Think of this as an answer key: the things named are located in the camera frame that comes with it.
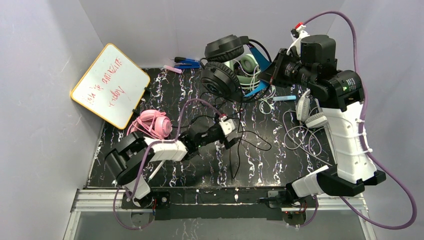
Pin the pink headphones with cable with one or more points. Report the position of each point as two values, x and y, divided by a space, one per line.
154 123

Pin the white green marker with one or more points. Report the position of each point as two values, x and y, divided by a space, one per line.
156 170

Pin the white headphones with cable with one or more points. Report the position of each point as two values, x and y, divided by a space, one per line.
301 127

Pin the green headphones with cable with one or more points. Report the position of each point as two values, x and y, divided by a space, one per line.
249 81

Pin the black blue headphones with cable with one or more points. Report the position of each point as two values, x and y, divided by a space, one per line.
220 80

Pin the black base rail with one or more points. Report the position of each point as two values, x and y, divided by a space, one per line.
171 203

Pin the blue black marker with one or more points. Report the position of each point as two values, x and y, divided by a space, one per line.
186 63

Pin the light blue marker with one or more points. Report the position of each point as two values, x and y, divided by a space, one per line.
284 98

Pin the yellow framed whiteboard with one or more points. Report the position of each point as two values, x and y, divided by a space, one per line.
112 87

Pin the pink marker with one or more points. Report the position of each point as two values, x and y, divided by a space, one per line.
173 69

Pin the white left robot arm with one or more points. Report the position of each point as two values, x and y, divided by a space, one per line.
127 159

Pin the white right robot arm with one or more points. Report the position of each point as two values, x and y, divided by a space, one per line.
354 169

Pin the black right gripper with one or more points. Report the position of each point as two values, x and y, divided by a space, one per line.
276 67

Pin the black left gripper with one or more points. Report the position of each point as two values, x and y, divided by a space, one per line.
226 137

